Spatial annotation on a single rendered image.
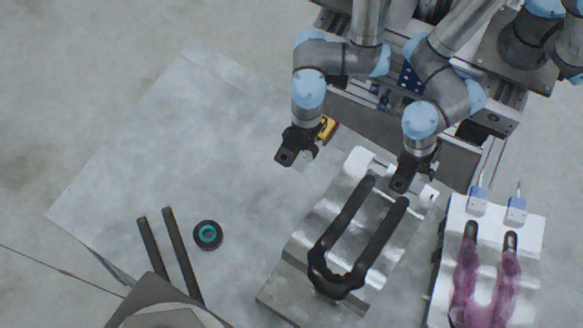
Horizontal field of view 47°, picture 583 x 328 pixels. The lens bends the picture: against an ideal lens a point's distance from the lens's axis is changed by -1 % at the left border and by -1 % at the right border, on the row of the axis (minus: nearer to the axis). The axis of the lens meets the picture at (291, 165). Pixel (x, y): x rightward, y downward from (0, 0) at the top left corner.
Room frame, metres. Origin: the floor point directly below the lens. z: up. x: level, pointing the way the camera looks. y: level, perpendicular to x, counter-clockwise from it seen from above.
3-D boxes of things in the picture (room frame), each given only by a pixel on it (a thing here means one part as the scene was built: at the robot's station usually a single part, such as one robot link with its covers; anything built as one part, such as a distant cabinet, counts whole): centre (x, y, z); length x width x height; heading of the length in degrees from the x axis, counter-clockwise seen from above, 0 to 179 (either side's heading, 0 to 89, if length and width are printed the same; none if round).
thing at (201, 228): (0.53, 0.22, 0.82); 0.08 x 0.08 x 0.04
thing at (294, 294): (0.51, -0.16, 0.87); 0.50 x 0.26 x 0.14; 149
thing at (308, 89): (0.74, -0.03, 1.25); 0.09 x 0.08 x 0.11; 0
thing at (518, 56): (1.03, -0.62, 1.09); 0.15 x 0.15 x 0.10
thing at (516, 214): (0.65, -0.62, 0.86); 0.13 x 0.05 x 0.05; 166
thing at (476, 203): (0.68, -0.52, 0.86); 0.13 x 0.05 x 0.05; 166
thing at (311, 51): (0.84, -0.05, 1.25); 0.11 x 0.11 x 0.08; 0
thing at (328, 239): (0.52, -0.18, 0.92); 0.35 x 0.16 x 0.09; 149
